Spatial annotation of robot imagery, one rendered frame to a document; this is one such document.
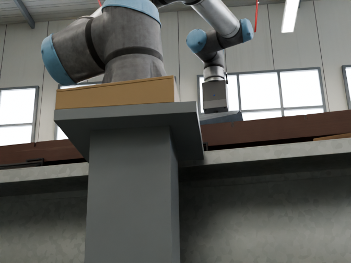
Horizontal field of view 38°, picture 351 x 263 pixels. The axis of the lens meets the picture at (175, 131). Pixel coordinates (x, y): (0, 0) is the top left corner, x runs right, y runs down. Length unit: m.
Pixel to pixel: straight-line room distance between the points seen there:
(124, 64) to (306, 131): 0.52
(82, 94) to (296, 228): 0.57
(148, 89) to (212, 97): 0.92
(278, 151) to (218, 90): 0.76
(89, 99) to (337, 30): 10.93
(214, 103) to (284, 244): 0.73
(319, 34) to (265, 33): 1.15
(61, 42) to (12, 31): 11.53
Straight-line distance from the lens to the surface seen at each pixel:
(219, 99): 1.76
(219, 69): 1.82
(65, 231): 1.29
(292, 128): 1.29
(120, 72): 0.95
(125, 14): 1.02
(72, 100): 0.89
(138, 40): 0.99
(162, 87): 0.86
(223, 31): 1.66
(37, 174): 1.18
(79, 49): 1.06
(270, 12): 11.79
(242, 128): 1.29
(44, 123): 11.18
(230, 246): 1.18
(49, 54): 1.10
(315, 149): 1.06
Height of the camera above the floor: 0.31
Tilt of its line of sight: 22 degrees up
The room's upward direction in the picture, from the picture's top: 1 degrees counter-clockwise
